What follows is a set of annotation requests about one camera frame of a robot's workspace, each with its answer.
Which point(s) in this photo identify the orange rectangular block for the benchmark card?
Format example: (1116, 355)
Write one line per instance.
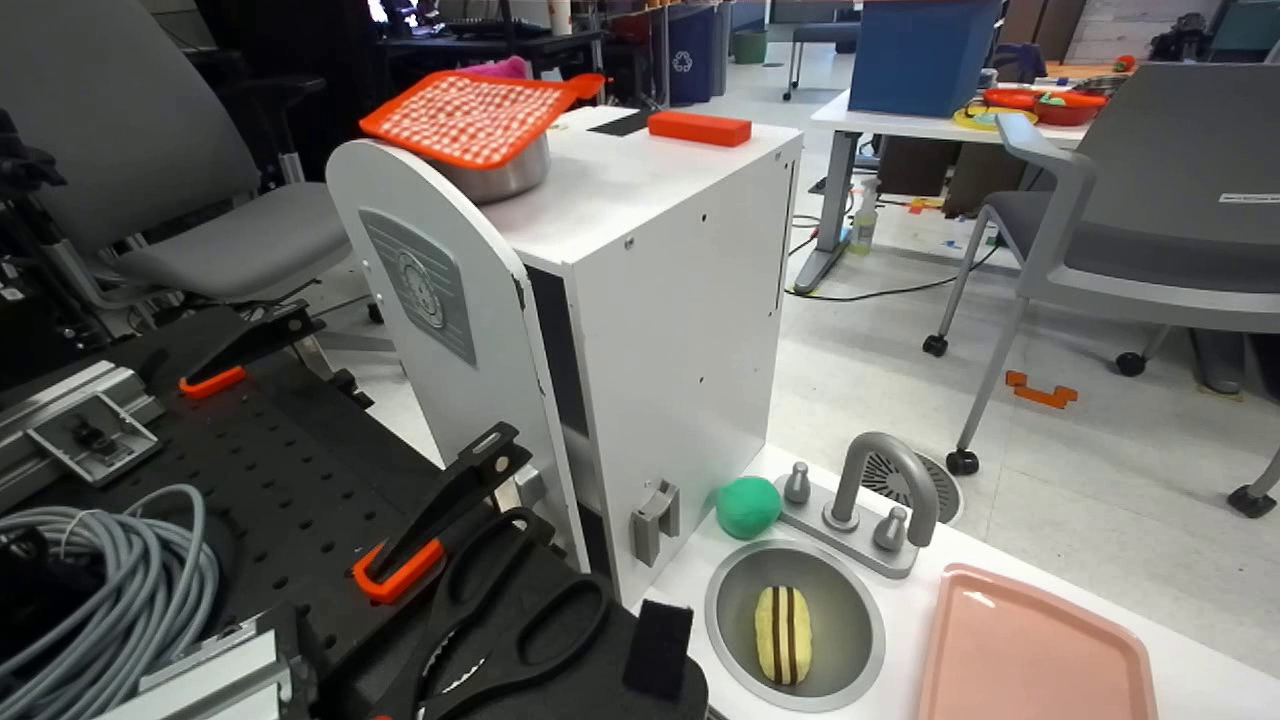
(700, 124)

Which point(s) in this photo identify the red checkered pot holder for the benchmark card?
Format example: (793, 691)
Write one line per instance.
(466, 117)

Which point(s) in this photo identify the white toy cabinet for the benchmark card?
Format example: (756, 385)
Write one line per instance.
(667, 335)

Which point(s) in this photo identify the green toy ball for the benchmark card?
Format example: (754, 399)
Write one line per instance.
(747, 508)

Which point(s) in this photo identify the black square patch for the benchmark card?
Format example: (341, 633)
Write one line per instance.
(618, 120)

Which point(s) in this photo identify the grey toy faucet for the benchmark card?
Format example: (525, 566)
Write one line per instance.
(882, 466)

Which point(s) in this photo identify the black scissors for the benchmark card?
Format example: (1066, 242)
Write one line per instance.
(554, 633)

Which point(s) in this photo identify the small black box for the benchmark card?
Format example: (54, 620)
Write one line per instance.
(658, 651)

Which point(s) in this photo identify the yellow striped toy macaron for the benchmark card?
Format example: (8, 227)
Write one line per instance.
(781, 637)

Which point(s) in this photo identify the blue recycling bin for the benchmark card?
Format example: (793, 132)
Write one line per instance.
(692, 52)

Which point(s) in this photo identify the round burner with yellow stripes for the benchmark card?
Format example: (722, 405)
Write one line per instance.
(840, 625)

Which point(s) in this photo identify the white desk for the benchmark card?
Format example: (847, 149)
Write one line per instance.
(905, 124)

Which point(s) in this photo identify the orange floor tape mark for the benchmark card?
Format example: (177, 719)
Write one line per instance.
(1041, 388)

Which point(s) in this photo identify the blue storage bin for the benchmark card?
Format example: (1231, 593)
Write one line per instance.
(921, 52)

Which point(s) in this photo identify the orange plastic container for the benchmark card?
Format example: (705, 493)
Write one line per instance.
(1047, 102)

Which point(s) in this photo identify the pink plastic tray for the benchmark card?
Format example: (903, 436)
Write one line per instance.
(1027, 660)

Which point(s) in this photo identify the metal plate with label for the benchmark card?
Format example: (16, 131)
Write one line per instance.
(92, 436)

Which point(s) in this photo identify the grey plastic chair with casters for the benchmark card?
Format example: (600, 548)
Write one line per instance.
(1174, 200)

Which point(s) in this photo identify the grey fabric office chair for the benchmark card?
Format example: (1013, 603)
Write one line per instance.
(132, 132)

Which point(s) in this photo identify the white toy kitchen counter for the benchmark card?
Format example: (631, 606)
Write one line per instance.
(1200, 687)

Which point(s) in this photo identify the aluminium extrusion rail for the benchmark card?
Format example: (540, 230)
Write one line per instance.
(54, 415)

